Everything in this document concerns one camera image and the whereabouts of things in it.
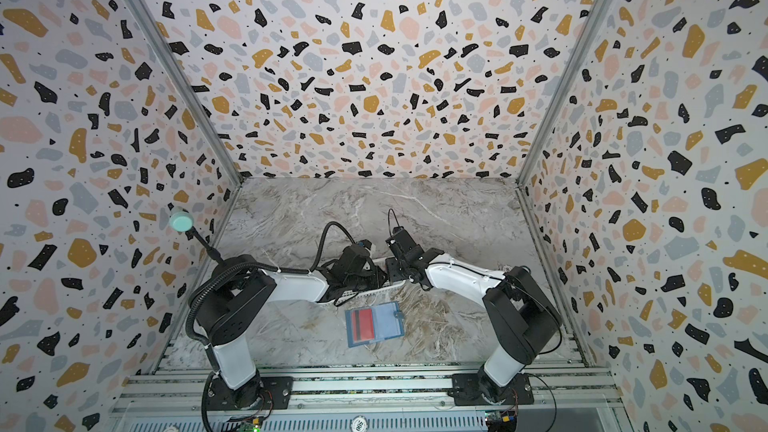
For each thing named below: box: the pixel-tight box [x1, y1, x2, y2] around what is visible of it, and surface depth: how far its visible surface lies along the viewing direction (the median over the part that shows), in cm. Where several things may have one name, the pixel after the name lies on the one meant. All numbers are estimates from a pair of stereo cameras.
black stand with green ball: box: [169, 206, 241, 269], surface depth 68 cm
